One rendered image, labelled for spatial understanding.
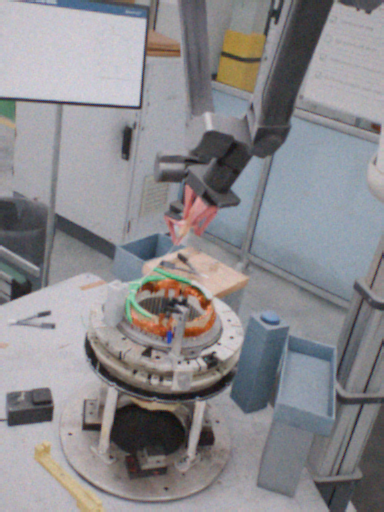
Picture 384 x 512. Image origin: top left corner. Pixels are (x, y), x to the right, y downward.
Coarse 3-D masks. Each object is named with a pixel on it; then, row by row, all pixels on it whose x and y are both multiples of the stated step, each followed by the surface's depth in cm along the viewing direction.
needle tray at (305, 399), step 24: (288, 336) 139; (288, 360) 138; (312, 360) 139; (288, 384) 130; (312, 384) 131; (288, 408) 118; (312, 408) 125; (288, 432) 129; (312, 432) 128; (264, 456) 134; (288, 456) 132; (264, 480) 136; (288, 480) 134
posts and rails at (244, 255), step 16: (240, 96) 362; (304, 112) 342; (336, 128) 333; (352, 128) 328; (256, 192) 373; (256, 208) 375; (176, 224) 417; (240, 256) 392; (272, 272) 380; (320, 288) 364
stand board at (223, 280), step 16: (176, 256) 163; (192, 256) 165; (208, 256) 167; (144, 272) 157; (176, 272) 156; (208, 272) 159; (224, 272) 160; (208, 288) 151; (224, 288) 153; (240, 288) 159
